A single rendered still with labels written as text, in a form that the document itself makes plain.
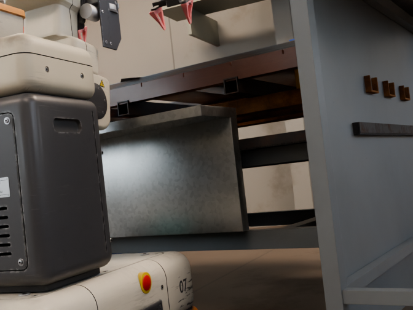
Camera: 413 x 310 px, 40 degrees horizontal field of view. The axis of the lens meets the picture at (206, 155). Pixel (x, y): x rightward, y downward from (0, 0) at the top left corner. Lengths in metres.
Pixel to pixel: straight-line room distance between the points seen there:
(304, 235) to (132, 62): 3.94
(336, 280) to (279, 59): 0.71
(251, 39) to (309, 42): 3.68
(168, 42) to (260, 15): 0.90
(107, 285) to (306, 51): 0.68
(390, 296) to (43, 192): 0.75
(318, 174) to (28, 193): 0.62
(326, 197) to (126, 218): 0.90
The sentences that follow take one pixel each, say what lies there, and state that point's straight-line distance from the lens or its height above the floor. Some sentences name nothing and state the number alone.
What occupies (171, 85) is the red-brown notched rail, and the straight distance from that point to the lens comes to 1.91.
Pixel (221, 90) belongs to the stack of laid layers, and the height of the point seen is 0.83.
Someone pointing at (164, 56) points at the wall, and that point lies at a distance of 5.31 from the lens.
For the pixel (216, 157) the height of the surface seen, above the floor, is 0.53.
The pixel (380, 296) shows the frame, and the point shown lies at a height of 0.18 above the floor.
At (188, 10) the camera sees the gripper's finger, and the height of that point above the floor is 1.03.
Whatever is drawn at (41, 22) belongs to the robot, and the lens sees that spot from 1.70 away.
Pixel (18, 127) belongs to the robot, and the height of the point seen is 0.62.
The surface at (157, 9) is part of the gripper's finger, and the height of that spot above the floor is 1.05.
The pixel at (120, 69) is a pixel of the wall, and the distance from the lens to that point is 5.54.
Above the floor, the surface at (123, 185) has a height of 0.48.
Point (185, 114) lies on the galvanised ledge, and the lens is 1.63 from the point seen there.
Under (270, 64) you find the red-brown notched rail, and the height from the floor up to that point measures 0.79.
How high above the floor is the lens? 0.48
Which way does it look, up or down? 2 degrees up
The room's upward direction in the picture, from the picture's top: 6 degrees counter-clockwise
